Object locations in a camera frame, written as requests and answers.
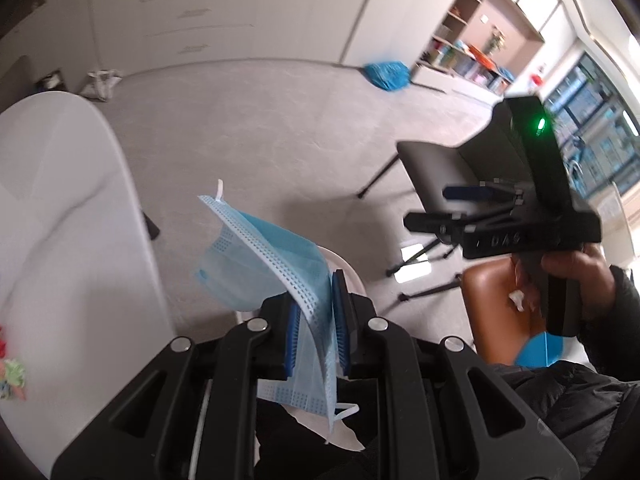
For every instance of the person's right hand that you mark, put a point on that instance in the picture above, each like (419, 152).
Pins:
(595, 275)

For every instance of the beige drawer cabinet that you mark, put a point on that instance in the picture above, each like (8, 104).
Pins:
(200, 30)

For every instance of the white tissue scrap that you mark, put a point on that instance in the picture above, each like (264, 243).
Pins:
(516, 299)

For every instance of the yellow-green crumpled paper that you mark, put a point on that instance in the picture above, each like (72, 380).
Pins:
(11, 377)

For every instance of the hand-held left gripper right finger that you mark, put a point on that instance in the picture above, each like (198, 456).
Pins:
(340, 325)

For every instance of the large window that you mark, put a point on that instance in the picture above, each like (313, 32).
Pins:
(600, 110)

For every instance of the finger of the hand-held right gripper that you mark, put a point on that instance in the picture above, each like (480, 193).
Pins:
(470, 192)
(430, 222)

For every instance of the wooden shelving unit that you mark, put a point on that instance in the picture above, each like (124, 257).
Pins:
(480, 10)

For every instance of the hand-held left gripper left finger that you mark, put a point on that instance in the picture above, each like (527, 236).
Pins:
(292, 340)

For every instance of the blue face mask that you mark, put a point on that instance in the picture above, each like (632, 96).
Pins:
(260, 255)

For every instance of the brown leather stool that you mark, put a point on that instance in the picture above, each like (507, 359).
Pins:
(490, 310)

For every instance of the grey chair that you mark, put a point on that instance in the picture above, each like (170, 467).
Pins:
(430, 170)

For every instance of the white trash bin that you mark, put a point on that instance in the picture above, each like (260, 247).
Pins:
(352, 272)

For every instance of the person's black jacket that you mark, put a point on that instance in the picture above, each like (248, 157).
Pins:
(575, 410)

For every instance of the person's right forearm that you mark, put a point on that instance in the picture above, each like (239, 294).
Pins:
(626, 305)

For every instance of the white plastic bag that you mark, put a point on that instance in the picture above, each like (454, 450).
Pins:
(102, 85)

